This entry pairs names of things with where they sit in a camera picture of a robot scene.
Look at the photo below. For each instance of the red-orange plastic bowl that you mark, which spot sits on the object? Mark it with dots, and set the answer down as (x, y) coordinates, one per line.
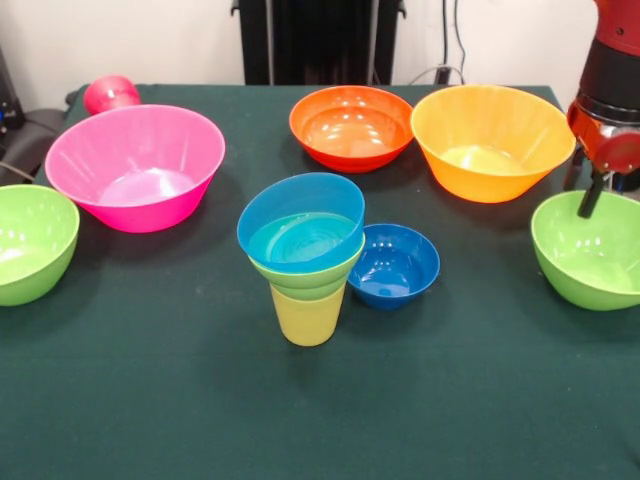
(350, 130)

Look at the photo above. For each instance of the dark green tablecloth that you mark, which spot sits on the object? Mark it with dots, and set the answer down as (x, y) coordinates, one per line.
(200, 400)

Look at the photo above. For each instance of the light blue plastic bowl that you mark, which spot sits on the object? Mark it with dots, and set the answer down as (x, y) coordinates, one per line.
(300, 200)

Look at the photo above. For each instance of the large orange plastic bowl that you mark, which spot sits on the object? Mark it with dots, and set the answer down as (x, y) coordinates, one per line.
(495, 140)

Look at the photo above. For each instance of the black power adapter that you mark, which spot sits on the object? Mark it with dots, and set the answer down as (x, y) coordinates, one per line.
(442, 75)

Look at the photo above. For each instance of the black computer tower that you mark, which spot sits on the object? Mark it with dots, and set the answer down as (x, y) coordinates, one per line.
(7, 100)

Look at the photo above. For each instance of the yellow plastic cup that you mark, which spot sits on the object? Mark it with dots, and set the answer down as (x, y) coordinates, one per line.
(307, 322)

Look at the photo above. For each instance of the small green plastic bowl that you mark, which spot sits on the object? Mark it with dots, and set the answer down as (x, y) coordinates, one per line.
(305, 285)

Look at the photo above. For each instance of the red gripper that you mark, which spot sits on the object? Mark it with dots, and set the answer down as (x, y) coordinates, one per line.
(617, 152)

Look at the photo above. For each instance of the large green plastic bowl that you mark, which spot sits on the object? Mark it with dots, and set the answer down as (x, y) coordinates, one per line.
(30, 250)
(590, 260)

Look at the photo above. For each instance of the large pink plastic bowl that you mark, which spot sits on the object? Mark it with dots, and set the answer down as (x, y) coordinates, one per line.
(135, 170)

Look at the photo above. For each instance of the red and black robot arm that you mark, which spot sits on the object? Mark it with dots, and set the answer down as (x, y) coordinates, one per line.
(612, 70)

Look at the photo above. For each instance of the black office chair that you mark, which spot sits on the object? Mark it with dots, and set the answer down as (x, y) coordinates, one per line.
(25, 140)

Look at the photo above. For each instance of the dark blue plastic bowl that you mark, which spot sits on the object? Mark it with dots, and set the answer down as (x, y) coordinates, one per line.
(395, 280)

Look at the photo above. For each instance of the red plastic cup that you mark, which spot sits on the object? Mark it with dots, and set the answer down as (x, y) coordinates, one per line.
(110, 95)

